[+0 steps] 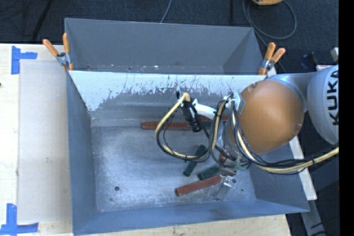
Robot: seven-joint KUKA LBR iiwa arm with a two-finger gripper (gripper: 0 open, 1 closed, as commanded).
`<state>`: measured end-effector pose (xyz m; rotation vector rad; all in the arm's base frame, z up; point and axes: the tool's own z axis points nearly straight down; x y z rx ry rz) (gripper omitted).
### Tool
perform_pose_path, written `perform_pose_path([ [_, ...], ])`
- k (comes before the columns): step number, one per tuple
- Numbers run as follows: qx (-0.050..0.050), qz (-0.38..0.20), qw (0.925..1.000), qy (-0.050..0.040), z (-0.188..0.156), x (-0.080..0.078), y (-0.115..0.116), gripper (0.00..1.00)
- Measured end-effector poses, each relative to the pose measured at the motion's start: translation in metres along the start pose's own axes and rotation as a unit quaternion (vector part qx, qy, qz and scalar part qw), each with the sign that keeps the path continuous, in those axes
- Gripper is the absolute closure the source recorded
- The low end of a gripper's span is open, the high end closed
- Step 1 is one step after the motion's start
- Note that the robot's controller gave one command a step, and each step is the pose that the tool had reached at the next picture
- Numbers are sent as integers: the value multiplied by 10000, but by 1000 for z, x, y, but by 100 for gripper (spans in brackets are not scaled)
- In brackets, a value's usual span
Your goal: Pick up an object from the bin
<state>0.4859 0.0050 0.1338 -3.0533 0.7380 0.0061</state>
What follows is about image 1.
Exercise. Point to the grey metal bin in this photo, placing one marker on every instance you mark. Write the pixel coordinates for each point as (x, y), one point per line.
(138, 163)

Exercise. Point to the dark green flat block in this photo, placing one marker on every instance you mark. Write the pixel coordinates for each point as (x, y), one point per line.
(208, 172)
(193, 161)

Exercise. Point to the black cylinder on white bracket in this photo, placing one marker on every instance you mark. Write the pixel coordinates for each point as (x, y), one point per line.
(195, 116)

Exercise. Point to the red-brown flat block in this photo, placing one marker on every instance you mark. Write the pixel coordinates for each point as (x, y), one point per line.
(197, 186)
(171, 125)

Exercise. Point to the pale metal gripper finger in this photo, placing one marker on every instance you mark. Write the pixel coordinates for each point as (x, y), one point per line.
(224, 188)
(227, 171)

